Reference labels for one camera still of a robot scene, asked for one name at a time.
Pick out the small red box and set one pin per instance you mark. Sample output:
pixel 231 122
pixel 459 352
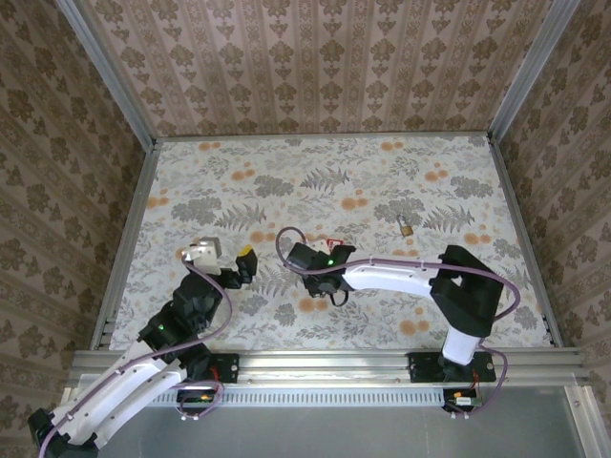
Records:
pixel 336 242

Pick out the small brass padlock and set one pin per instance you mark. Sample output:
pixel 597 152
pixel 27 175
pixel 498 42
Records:
pixel 406 231

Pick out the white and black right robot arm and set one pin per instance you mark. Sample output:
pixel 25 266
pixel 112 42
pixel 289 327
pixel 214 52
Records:
pixel 391 276

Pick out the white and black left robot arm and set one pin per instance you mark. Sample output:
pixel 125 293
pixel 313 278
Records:
pixel 138 381

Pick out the floral table cover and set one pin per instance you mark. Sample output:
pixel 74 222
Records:
pixel 286 167

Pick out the grey metal panel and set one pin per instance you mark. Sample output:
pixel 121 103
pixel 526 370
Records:
pixel 310 434

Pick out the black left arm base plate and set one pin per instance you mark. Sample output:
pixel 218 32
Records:
pixel 229 367

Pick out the aluminium mounting rail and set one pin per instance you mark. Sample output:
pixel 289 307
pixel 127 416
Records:
pixel 310 362

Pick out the aluminium table side rail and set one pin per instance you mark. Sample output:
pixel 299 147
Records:
pixel 525 248
pixel 126 248

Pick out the aluminium table end rail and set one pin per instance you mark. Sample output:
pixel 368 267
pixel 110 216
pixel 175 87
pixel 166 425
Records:
pixel 310 138

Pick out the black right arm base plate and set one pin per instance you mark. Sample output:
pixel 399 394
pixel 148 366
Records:
pixel 420 367

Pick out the aluminium frame post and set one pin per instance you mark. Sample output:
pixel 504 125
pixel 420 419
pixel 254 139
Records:
pixel 530 71
pixel 111 71

